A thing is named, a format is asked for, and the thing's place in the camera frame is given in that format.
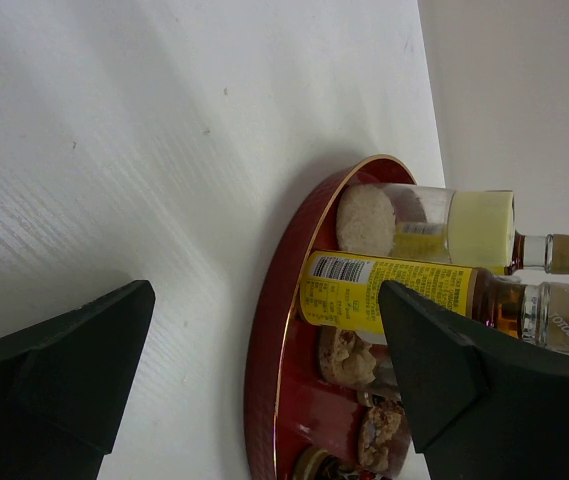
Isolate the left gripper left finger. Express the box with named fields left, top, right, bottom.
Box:
left=0, top=280, right=155, bottom=479

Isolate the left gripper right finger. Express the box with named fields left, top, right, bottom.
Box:
left=383, top=293, right=569, bottom=479

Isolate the black grinder salt jar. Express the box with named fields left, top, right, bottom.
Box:
left=317, top=326, right=398, bottom=396

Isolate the gold cap yellow bottle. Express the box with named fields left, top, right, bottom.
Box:
left=498, top=232, right=569, bottom=275

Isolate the black cap spice bottle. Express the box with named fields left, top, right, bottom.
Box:
left=292, top=446, right=386, bottom=480

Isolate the cream cap spice jar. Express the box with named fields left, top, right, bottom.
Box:
left=336, top=183, right=515, bottom=269

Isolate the yellow label brown bottle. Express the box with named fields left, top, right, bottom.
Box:
left=299, top=251, right=569, bottom=354

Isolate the red round lacquer tray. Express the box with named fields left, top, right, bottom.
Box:
left=244, top=154, right=415, bottom=479

